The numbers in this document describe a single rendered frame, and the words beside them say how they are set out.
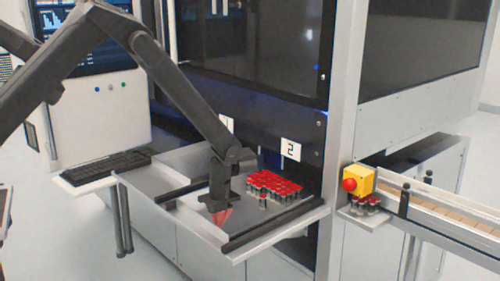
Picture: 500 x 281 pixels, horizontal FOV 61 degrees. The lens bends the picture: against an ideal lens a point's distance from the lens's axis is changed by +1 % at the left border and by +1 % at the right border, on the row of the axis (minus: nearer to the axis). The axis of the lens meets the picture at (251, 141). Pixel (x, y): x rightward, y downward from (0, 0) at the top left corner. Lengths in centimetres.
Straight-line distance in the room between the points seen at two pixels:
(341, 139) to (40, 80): 81
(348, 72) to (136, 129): 112
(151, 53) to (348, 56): 58
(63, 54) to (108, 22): 9
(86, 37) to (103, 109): 112
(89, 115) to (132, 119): 20
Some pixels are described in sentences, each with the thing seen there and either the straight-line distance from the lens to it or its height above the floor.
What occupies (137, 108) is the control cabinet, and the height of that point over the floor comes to 99.
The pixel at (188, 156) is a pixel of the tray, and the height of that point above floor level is 88.
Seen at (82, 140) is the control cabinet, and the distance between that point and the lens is 188.
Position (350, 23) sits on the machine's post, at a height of 144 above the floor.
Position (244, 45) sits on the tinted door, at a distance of 149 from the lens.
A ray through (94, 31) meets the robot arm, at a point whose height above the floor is 146.
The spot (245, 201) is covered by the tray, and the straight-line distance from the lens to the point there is 135.
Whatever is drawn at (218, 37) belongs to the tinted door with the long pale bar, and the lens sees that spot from 160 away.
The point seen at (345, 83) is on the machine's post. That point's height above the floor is 128.
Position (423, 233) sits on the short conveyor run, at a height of 86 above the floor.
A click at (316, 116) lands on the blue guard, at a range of 129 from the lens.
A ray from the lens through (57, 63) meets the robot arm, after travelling 79.
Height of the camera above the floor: 155
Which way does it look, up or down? 21 degrees down
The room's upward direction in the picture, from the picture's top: 1 degrees clockwise
